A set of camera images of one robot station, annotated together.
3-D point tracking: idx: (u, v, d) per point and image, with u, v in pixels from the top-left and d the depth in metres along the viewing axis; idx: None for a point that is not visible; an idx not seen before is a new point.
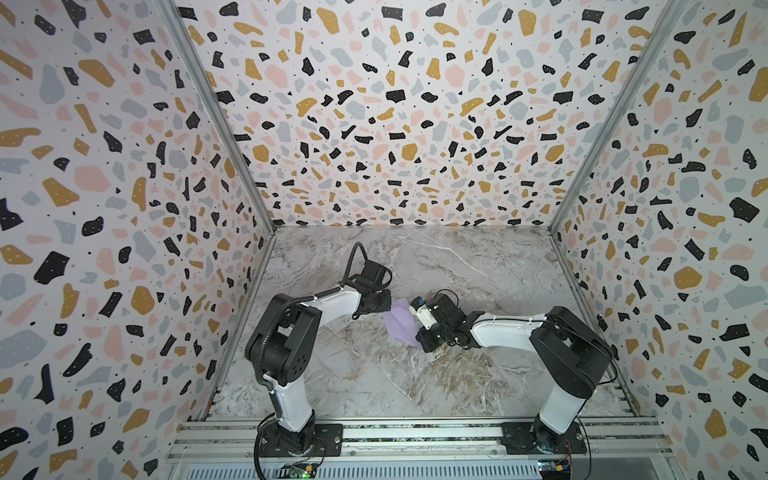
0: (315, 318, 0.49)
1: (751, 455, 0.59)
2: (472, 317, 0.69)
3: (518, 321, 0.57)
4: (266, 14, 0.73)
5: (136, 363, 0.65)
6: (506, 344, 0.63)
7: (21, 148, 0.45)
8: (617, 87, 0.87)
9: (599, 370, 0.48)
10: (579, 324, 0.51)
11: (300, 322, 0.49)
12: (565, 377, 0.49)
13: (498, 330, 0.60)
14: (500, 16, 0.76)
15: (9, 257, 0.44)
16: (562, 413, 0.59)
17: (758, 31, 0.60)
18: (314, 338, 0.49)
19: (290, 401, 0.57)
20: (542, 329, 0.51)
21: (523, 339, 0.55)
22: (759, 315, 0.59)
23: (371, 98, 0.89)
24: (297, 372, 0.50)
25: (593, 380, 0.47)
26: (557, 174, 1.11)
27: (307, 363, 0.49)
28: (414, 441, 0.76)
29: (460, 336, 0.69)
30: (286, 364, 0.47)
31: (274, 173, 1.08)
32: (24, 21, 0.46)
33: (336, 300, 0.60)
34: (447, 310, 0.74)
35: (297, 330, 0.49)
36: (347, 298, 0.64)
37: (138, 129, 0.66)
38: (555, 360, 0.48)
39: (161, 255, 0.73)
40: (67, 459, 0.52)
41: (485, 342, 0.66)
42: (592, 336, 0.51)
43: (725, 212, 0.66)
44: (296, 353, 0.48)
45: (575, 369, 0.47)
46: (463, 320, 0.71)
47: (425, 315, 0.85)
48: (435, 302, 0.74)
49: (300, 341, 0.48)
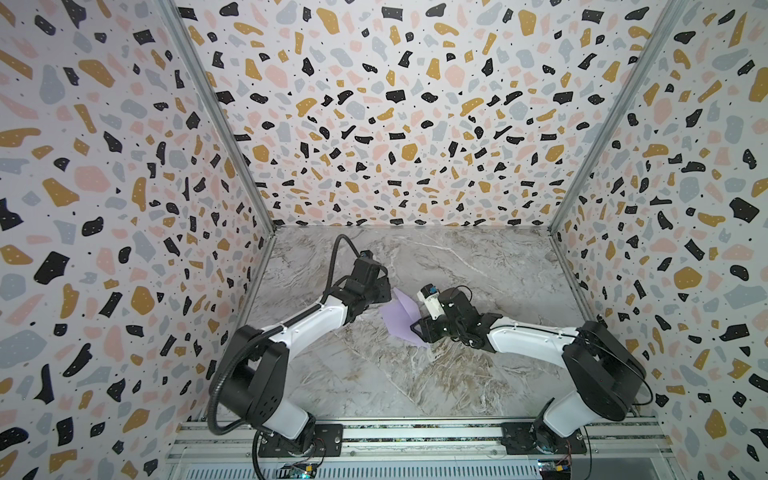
0: (281, 357, 0.43)
1: (751, 455, 0.59)
2: (490, 319, 0.66)
3: (545, 332, 0.54)
4: (266, 14, 0.73)
5: (136, 363, 0.65)
6: (527, 352, 0.57)
7: (21, 148, 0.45)
8: (617, 87, 0.87)
9: (633, 392, 0.46)
10: (614, 342, 0.48)
11: (264, 362, 0.43)
12: (596, 397, 0.46)
13: (518, 338, 0.57)
14: (500, 16, 0.76)
15: (9, 257, 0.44)
16: (570, 418, 0.58)
17: (758, 30, 0.60)
18: (281, 376, 0.45)
19: (277, 419, 0.54)
20: (576, 347, 0.47)
21: (547, 351, 0.52)
22: (760, 315, 0.59)
23: (371, 98, 0.89)
24: (265, 411, 0.45)
25: (626, 403, 0.45)
26: (557, 174, 1.11)
27: (277, 401, 0.47)
28: (414, 441, 0.76)
29: (473, 338, 0.66)
30: (250, 409, 0.42)
31: (274, 174, 1.08)
32: (24, 21, 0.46)
33: (313, 323, 0.53)
34: (462, 309, 0.69)
35: (261, 371, 0.43)
36: (330, 312, 0.57)
37: (138, 129, 0.66)
38: (589, 380, 0.45)
39: (161, 256, 0.73)
40: (67, 459, 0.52)
41: (502, 347, 0.62)
42: (626, 355, 0.48)
43: (725, 212, 0.66)
44: (260, 395, 0.42)
45: (609, 391, 0.45)
46: (478, 323, 0.67)
47: (434, 303, 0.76)
48: (450, 299, 0.69)
49: (264, 382, 0.42)
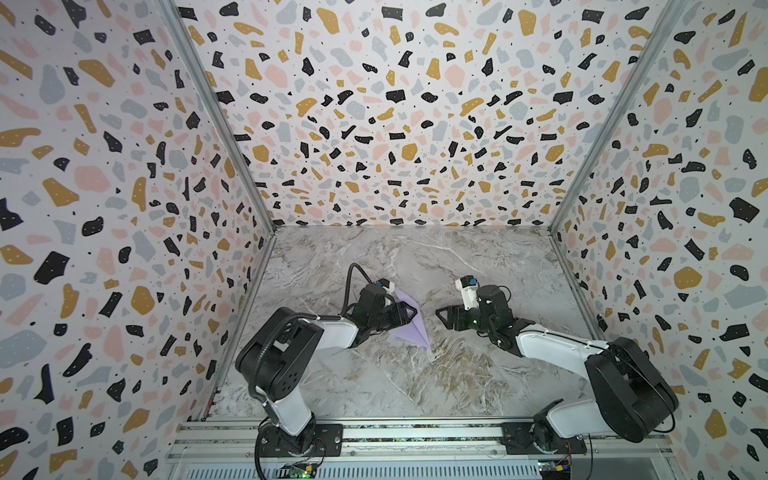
0: (316, 335, 0.49)
1: (751, 455, 0.59)
2: (522, 324, 0.66)
3: (573, 340, 0.54)
4: (266, 14, 0.73)
5: (136, 363, 0.65)
6: (552, 360, 0.57)
7: (21, 148, 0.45)
8: (617, 87, 0.87)
9: (658, 417, 0.44)
10: (646, 363, 0.47)
11: (300, 337, 0.49)
12: (615, 413, 0.45)
13: (547, 344, 0.57)
14: (500, 16, 0.76)
15: (9, 257, 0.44)
16: (575, 422, 0.58)
17: (757, 30, 0.60)
18: (309, 356, 0.50)
19: (286, 406, 0.55)
20: (601, 357, 0.48)
21: (573, 360, 0.52)
22: (760, 315, 0.59)
23: (371, 98, 0.89)
24: (286, 390, 0.48)
25: (647, 426, 0.43)
26: (556, 174, 1.11)
27: (298, 381, 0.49)
28: (414, 441, 0.76)
29: (502, 339, 0.67)
30: (276, 379, 0.45)
31: (274, 174, 1.08)
32: (24, 21, 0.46)
33: (336, 327, 0.60)
34: (498, 309, 0.69)
35: (296, 345, 0.48)
36: (345, 331, 0.64)
37: (138, 129, 0.66)
38: (610, 393, 0.44)
39: (161, 256, 0.73)
40: (67, 459, 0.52)
41: (528, 351, 0.63)
42: (657, 379, 0.46)
43: (726, 212, 0.65)
44: (290, 367, 0.46)
45: (630, 408, 0.43)
46: (510, 325, 0.68)
47: (469, 295, 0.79)
48: (489, 296, 0.70)
49: (296, 356, 0.47)
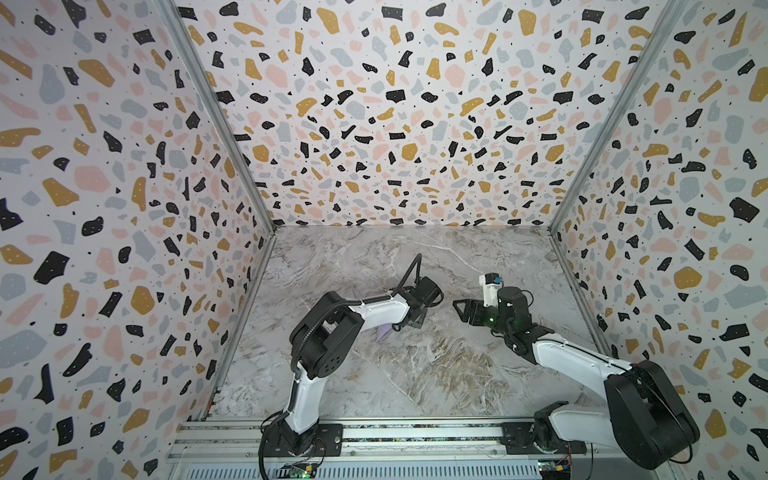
0: (356, 326, 0.50)
1: (751, 455, 0.59)
2: (541, 332, 0.65)
3: (593, 357, 0.52)
4: (266, 14, 0.73)
5: (136, 363, 0.65)
6: (568, 372, 0.56)
7: (21, 148, 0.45)
8: (617, 87, 0.87)
9: (674, 447, 0.42)
10: (670, 391, 0.45)
11: (342, 325, 0.51)
12: (629, 435, 0.44)
13: (566, 357, 0.55)
14: (500, 16, 0.76)
15: (9, 257, 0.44)
16: (580, 429, 0.57)
17: (758, 31, 0.60)
18: (351, 343, 0.52)
19: (306, 397, 0.57)
20: (623, 378, 0.47)
21: (590, 376, 0.50)
22: (760, 315, 0.59)
23: (371, 98, 0.89)
24: (328, 368, 0.51)
25: (663, 454, 0.41)
26: (556, 174, 1.11)
27: (340, 362, 0.54)
28: (414, 441, 0.76)
29: (518, 344, 0.66)
30: (321, 361, 0.49)
31: (274, 173, 1.08)
32: (24, 21, 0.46)
33: (383, 307, 0.60)
34: (518, 313, 0.67)
35: (339, 332, 0.50)
36: (393, 308, 0.63)
37: (138, 129, 0.66)
38: (628, 416, 0.43)
39: (161, 256, 0.73)
40: (67, 459, 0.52)
41: (543, 361, 0.62)
42: (679, 408, 0.44)
43: (725, 212, 0.66)
44: (331, 352, 0.49)
45: (646, 435, 0.42)
46: (527, 330, 0.67)
47: (491, 293, 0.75)
48: (510, 300, 0.68)
49: (337, 342, 0.50)
